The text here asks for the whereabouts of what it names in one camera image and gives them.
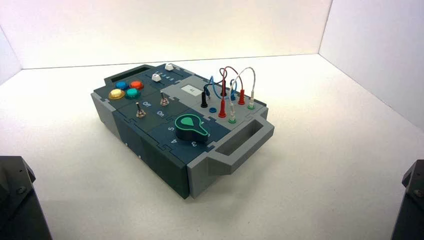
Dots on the green banana jack socket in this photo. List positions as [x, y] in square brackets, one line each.
[251, 107]
[232, 121]

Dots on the blue push button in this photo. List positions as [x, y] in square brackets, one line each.
[122, 85]

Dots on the blue banana jack socket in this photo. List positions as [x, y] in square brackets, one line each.
[212, 110]

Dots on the white label sticker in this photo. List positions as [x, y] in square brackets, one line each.
[192, 90]

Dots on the yellow push button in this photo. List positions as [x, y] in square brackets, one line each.
[116, 94]

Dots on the gray and teal control box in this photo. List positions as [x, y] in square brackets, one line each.
[165, 165]

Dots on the white slider knob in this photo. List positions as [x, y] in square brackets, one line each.
[156, 78]
[169, 66]

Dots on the metal toggle switch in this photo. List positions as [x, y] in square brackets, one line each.
[164, 101]
[141, 114]

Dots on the green push button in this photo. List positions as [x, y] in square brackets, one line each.
[132, 93]

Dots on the dark green-rimmed rotary knob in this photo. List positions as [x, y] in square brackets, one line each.
[188, 131]

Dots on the orange push button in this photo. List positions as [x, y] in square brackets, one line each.
[136, 85]

